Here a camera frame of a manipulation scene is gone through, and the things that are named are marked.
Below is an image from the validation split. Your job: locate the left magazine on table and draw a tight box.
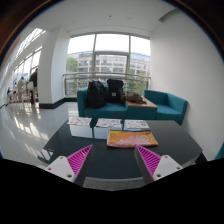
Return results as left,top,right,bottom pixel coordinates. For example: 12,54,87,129
68,117,91,126

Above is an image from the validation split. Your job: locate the person in dark clothes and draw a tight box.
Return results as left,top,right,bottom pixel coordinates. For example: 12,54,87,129
29,68,38,104

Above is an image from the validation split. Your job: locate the magazine on table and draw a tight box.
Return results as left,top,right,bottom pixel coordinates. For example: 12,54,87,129
124,120,149,130
68,117,91,126
96,118,122,128

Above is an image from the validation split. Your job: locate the teal sofa left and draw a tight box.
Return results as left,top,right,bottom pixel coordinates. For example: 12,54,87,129
77,87,127,119

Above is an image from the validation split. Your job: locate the teal armchair right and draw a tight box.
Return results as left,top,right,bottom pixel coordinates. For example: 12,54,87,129
143,90,188,125

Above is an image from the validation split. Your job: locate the middle magazine on table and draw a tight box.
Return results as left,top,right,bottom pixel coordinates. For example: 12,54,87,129
96,118,122,128

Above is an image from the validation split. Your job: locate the person in light clothes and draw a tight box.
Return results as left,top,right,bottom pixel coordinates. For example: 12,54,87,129
17,77,26,102

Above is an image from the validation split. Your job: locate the wooden side table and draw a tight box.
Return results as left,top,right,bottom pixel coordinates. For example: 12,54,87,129
125,98,158,120

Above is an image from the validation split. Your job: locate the black backpack right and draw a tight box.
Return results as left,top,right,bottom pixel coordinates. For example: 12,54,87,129
107,79,124,103

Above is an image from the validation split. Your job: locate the metal window railing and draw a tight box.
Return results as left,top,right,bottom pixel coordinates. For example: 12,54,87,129
63,72,151,98

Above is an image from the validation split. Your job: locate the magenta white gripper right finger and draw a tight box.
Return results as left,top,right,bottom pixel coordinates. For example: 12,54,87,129
134,145,182,184

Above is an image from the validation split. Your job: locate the black backpack left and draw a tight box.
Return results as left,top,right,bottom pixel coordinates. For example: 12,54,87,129
86,81,107,109

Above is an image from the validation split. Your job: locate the black backpack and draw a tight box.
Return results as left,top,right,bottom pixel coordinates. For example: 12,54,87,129
86,81,107,109
107,79,124,103

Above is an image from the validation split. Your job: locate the right magazine on table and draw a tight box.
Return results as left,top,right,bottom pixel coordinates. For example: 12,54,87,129
124,120,149,130

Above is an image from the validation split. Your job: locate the orange folded towel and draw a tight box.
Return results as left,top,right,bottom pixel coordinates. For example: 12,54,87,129
107,130,158,148

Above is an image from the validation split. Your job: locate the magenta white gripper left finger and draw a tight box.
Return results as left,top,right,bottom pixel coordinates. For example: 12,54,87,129
45,145,92,186

